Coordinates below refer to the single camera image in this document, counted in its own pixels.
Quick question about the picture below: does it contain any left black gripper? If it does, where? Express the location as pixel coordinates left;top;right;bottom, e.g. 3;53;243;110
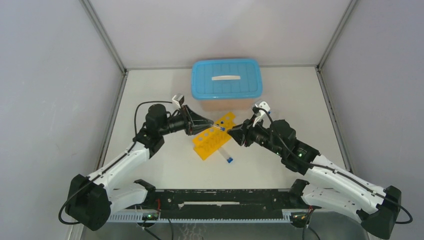
158;105;214;137

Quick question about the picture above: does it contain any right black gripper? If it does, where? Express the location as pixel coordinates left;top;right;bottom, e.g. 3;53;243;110
226;113;285;157

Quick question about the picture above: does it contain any yellow test tube rack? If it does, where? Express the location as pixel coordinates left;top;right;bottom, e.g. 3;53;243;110
192;111;236;161

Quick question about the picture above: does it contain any blue plastic box lid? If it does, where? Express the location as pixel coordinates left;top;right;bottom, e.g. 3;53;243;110
191;58;263;101

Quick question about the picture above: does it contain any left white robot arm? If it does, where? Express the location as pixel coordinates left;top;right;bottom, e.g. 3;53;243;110
58;101;214;231

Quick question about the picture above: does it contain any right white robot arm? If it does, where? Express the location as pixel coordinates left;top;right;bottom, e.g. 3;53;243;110
227;119;402;240

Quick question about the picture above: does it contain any blue-capped tube bundle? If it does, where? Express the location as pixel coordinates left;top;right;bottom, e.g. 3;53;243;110
218;147;234;163

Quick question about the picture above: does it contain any pink plastic storage box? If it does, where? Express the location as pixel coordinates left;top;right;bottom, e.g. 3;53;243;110
199;98;256;112

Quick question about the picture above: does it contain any clear plastic well plate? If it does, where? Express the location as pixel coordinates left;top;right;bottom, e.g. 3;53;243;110
259;105;280;122

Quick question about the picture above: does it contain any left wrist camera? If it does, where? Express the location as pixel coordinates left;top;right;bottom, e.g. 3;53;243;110
171;93;185;110

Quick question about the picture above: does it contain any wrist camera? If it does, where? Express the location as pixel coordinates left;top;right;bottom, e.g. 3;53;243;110
171;93;185;110
252;99;271;127

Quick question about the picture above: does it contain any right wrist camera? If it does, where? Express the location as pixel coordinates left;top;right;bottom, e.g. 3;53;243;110
252;99;271;127

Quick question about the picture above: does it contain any left black cable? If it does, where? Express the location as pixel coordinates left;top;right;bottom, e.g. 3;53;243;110
58;100;174;225

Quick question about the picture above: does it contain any black cable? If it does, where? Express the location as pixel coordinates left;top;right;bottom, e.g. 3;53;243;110
256;107;414;225
58;100;174;225

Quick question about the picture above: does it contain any right black cable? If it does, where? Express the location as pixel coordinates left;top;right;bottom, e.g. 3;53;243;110
256;107;414;225

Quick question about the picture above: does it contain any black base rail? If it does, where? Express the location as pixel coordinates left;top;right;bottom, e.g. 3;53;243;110
132;180;310;221

